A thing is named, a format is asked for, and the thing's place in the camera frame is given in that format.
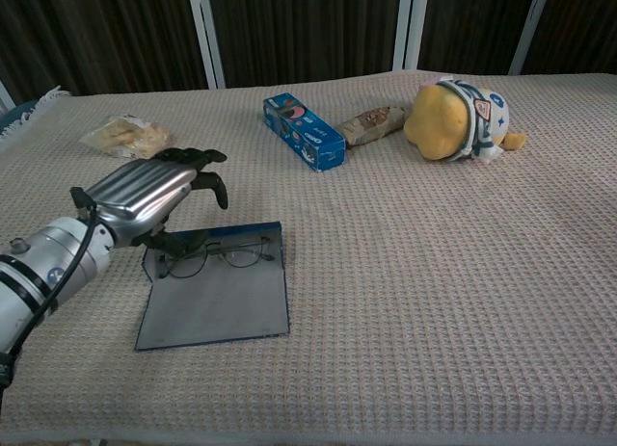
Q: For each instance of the thin metal eyeglasses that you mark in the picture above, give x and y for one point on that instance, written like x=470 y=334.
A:
x=236 y=258

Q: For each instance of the blue Oreo cookie box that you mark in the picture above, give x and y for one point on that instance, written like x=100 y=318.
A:
x=308 y=133

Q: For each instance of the teal blue mattress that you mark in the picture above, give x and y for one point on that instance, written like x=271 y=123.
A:
x=14 y=113

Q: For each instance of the clear bag of yellow snacks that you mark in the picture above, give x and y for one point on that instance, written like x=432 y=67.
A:
x=125 y=135

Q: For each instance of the white partition frame post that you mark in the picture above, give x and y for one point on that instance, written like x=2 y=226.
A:
x=207 y=32
x=528 y=32
x=410 y=27
x=5 y=97

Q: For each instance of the brown snack wrapper pack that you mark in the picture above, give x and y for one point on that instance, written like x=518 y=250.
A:
x=371 y=123

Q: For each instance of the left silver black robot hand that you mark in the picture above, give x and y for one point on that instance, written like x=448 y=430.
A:
x=140 y=195

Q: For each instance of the beige waffle blanket with fringe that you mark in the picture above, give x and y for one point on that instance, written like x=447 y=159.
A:
x=410 y=282

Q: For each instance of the yellow plush toy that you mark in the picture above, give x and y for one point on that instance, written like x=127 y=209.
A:
x=438 y=123

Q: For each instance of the blue glasses case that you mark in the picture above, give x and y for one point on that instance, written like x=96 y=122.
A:
x=217 y=306

